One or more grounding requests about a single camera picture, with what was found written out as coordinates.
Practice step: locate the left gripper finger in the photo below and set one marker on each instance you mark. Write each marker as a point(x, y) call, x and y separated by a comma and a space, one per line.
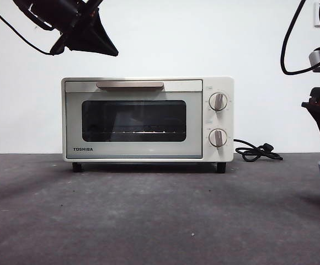
point(59, 47)
point(93, 41)

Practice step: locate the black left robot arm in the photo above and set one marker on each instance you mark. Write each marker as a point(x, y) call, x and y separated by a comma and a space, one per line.
point(66, 11)

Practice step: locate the cream toaster oven body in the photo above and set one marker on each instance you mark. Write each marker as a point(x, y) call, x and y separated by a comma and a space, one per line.
point(226, 82)

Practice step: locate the beige oven knob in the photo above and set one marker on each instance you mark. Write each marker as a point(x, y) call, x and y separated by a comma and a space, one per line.
point(218, 137)
point(218, 102)

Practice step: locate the white wall socket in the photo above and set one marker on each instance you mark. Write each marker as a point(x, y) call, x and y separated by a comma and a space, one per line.
point(317, 19)

